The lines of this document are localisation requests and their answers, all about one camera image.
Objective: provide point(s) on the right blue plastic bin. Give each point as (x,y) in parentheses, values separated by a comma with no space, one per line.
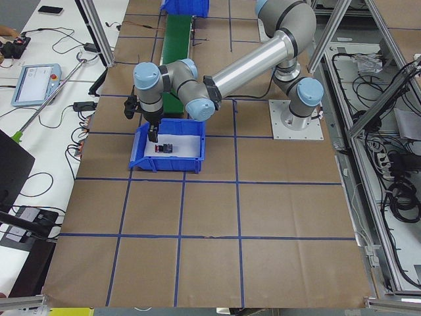
(186,7)

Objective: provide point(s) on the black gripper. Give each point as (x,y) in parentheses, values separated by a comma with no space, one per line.
(152,118)

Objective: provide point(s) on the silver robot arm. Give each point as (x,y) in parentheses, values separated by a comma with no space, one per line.
(290,27)

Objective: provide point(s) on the green conveyor belt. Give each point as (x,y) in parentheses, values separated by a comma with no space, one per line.
(175,46)

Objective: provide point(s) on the black power adapter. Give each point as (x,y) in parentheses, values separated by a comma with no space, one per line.
(81,106)

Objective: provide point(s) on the blue plastic bin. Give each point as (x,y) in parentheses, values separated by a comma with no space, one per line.
(186,7)
(172,163)

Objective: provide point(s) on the white foam pad left bin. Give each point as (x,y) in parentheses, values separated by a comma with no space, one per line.
(182,146)

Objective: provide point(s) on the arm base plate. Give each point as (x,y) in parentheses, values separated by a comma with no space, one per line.
(286,126)

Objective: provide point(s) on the blue teach pendant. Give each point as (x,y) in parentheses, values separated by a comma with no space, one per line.
(35,84)

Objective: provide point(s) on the long metal grabber tool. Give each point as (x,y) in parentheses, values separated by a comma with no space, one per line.
(17,136)

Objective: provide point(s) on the left blue plastic bin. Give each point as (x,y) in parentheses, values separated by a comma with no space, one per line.
(172,163)

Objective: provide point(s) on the aluminium frame post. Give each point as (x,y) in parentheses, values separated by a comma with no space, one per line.
(93,24)

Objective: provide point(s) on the black smartphone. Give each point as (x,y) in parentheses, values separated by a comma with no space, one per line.
(50,10)

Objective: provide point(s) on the red push button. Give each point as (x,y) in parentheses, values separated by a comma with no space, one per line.
(164,148)

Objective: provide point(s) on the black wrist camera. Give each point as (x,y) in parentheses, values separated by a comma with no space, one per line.
(130,106)

